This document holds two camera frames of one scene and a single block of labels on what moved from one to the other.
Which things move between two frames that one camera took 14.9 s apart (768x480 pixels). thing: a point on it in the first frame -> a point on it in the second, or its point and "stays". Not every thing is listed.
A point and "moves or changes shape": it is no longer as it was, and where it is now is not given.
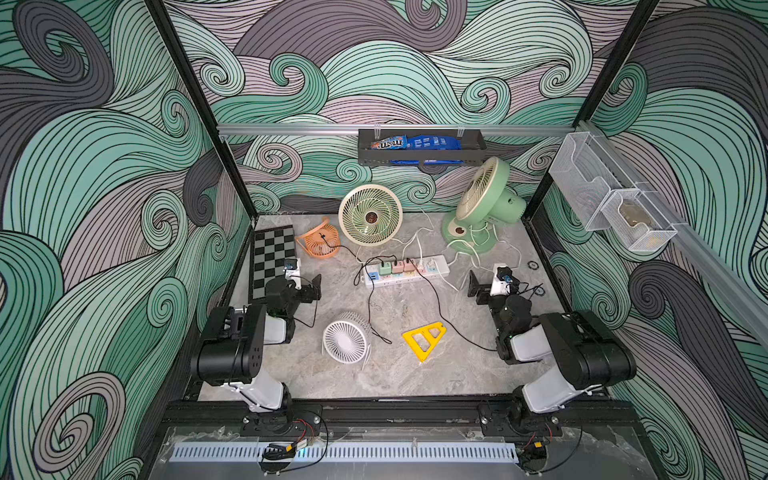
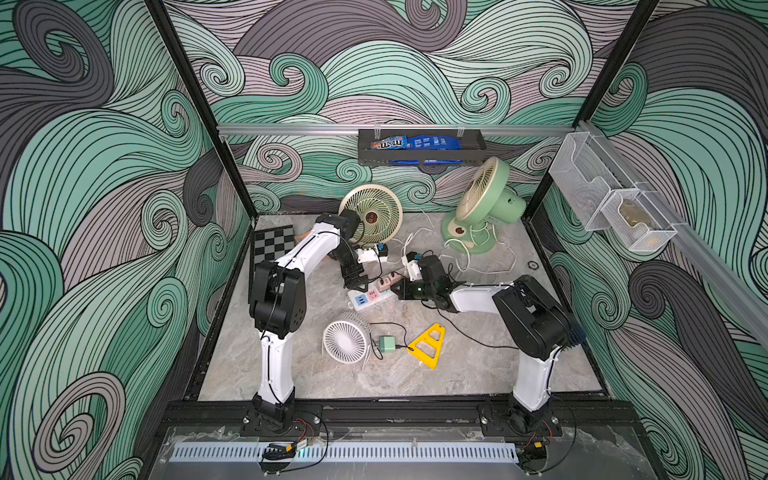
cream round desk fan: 370,215 stays
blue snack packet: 417,142 stays
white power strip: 405,270 moves or changes shape
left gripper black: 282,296 -> 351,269
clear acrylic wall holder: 597,184 stays
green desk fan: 485,204 stays
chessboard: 270,246 stays
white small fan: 345,339 stays
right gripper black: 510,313 -> 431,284
